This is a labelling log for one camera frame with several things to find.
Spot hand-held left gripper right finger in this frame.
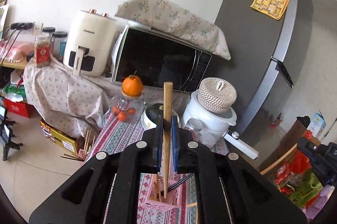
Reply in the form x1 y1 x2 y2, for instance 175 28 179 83
171 115 307 224

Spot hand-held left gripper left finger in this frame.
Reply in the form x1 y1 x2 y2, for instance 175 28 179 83
29 115 165 224

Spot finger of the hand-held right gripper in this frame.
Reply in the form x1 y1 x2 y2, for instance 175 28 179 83
297 137 321 162

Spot black chopstick with gold band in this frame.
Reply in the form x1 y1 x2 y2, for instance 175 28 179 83
170 175 195 191
168 173 192 190

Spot pink perforated utensil holder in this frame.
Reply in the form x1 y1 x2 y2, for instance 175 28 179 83
143 173 197 213

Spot red plastic bag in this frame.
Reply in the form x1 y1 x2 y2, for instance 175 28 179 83
274 130 314 195

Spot white bowl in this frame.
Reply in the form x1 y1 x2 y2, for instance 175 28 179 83
141 108 182 131

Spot blue and white carton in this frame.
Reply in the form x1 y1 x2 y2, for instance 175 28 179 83
307 113 327 138

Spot green squash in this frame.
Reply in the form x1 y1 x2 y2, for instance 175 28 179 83
145 103 165 122

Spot bunch of green vegetables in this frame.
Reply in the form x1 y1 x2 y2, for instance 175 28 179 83
288 171 325 207

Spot patterned tablecloth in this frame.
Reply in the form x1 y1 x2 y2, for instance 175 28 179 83
101 105 229 224

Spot white electric pot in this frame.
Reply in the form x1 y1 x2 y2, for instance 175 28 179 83
182 90 260 160

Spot glass jar with small oranges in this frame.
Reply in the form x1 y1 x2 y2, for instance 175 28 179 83
109 92 146 123

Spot orange fruit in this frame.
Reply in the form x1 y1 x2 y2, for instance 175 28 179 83
122 75 144 96

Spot woven basket with lid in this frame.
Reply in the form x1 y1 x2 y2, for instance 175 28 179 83
197 77 237 114

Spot bundle of thin sticks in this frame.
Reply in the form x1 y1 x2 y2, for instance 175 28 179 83
61 130 96 161

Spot black microwave oven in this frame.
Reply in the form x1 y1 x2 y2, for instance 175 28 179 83
112 25 213 93

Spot printed cardboard box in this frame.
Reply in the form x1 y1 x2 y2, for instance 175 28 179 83
40 120 92 158

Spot small-flower cabinet cloth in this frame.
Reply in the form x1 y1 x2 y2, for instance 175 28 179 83
23 55 124 139

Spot floral microwave cover cloth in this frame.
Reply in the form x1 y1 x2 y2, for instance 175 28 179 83
115 0 231 60

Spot cream air fryer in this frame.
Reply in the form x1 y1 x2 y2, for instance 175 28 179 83
63 9 118 77

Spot grey refrigerator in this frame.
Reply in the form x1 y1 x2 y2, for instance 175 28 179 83
213 0 316 147

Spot black lid jar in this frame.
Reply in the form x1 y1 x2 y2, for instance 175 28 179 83
42 27 56 41
51 32 68 57

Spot red box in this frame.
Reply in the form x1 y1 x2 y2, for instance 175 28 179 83
4 98 35 118

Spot jar with red label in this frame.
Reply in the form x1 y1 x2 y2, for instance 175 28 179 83
34 36 51 68

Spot yellow paper sheet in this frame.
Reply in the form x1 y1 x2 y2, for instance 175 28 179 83
250 0 290 20

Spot green packet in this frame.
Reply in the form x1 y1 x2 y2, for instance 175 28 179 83
4 83 27 102

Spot phone on stand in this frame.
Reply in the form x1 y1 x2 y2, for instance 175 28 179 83
0 104 24 161

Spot pink cloth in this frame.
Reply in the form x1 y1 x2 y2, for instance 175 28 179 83
0 41 35 62

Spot black power strip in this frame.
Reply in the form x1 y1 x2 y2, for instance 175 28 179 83
11 22 35 30

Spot black cables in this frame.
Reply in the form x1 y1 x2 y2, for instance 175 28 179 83
0 26 21 66

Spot picture frame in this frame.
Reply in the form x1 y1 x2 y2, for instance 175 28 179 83
0 0 9 39

